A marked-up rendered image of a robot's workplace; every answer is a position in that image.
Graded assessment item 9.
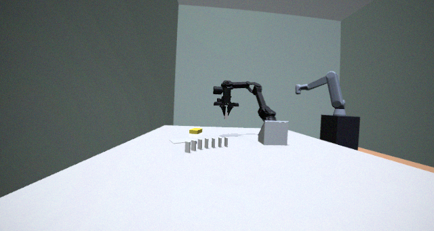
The yellow rectangular block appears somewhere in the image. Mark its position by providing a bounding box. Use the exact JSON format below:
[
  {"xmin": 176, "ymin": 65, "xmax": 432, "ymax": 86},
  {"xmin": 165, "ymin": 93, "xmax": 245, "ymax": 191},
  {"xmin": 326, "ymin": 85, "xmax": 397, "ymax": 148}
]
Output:
[{"xmin": 189, "ymin": 128, "xmax": 203, "ymax": 134}]

